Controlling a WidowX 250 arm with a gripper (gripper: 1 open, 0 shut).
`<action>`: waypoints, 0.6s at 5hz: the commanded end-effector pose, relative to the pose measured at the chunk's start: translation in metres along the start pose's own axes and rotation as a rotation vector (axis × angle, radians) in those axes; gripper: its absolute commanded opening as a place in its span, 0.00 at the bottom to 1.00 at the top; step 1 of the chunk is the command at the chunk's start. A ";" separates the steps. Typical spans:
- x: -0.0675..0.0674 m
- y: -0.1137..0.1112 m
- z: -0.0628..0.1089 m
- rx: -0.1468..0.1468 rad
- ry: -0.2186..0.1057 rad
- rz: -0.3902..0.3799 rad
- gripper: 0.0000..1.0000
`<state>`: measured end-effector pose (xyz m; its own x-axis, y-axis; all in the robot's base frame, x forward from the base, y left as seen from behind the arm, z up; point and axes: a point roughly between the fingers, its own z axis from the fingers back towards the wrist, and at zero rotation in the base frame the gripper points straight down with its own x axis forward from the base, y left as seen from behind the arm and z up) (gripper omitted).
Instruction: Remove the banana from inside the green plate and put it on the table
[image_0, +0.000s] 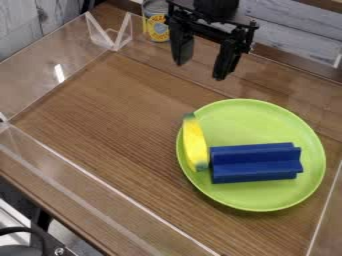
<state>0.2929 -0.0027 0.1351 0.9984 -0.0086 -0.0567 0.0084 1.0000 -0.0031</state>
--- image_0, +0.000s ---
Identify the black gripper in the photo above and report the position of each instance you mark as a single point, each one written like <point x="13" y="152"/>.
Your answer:
<point x="215" y="20"/>

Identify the yellow toy banana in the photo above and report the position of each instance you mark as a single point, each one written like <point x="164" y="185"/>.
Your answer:
<point x="194" y="144"/>

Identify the blue plastic block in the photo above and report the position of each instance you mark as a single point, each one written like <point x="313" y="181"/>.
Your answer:
<point x="258" y="162"/>

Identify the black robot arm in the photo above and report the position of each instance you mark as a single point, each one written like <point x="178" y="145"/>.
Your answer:
<point x="211" y="19"/>

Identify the yellow labelled tin can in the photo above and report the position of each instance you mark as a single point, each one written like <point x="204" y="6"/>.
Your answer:
<point x="154" y="10"/>

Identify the clear acrylic corner bracket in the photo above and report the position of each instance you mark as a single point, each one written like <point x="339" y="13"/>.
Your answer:
<point x="110" y="38"/>

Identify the black metal table bracket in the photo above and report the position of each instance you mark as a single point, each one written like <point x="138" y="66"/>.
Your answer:
<point x="55" y="247"/>

